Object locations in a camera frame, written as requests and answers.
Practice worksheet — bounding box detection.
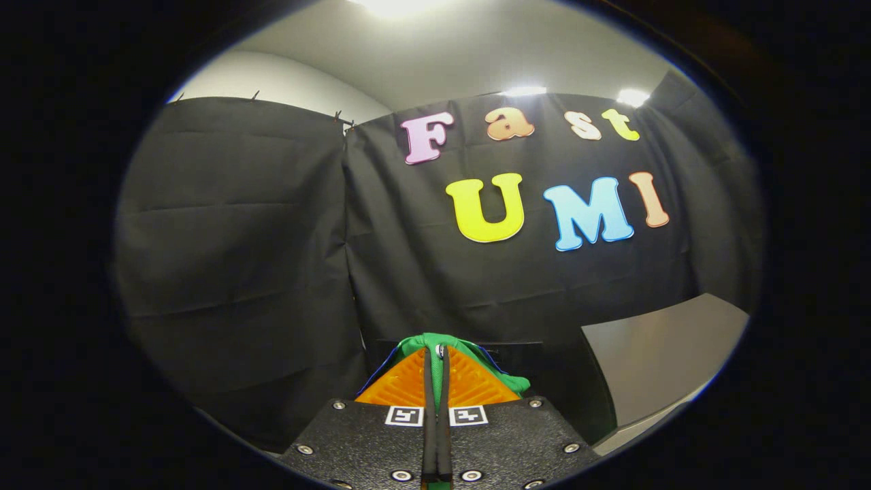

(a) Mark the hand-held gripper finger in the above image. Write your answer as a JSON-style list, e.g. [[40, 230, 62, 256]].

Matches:
[[435, 346, 599, 490], [279, 347, 436, 490]]

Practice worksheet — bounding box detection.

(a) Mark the green polo shirt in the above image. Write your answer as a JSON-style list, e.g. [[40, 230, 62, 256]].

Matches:
[[357, 332, 531, 412]]

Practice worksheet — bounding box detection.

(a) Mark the beige cabinet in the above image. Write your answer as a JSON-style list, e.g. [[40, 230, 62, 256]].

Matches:
[[580, 293, 751, 457]]

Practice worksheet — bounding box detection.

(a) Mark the black backdrop cloth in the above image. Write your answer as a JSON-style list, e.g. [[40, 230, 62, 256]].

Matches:
[[112, 68, 763, 453]]

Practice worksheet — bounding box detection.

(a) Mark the large ceiling light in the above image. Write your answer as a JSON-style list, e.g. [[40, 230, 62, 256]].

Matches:
[[350, 0, 450, 18]]

